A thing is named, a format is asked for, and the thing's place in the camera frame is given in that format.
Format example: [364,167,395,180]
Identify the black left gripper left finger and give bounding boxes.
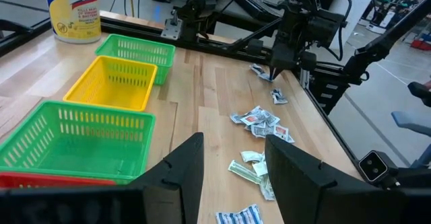
[129,132,205,224]

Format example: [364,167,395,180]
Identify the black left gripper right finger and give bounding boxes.
[265,135,337,224]

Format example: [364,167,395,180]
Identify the green plastic basket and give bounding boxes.
[94,33,176,86]
[0,100,156,184]

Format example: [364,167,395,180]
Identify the black metal bar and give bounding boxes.
[343,0,431,85]

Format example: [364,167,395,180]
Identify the silver mounting plate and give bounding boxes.
[160,10,185,40]

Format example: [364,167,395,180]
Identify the yellow plastic basket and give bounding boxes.
[63,54,158,112]

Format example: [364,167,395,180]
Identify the red plastic basket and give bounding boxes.
[0,172,117,188]

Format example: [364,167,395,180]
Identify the blue grey chair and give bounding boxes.
[390,111,431,170]

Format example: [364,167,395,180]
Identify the red bin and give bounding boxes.
[410,38,431,52]

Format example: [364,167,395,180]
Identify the black chair armrest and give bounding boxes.
[407,81,431,108]

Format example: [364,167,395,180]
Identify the Lysol wipes canister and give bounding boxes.
[42,0,102,44]

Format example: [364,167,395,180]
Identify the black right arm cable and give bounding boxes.
[326,0,353,62]

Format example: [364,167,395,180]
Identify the black table-level camera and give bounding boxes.
[357,149,401,188]

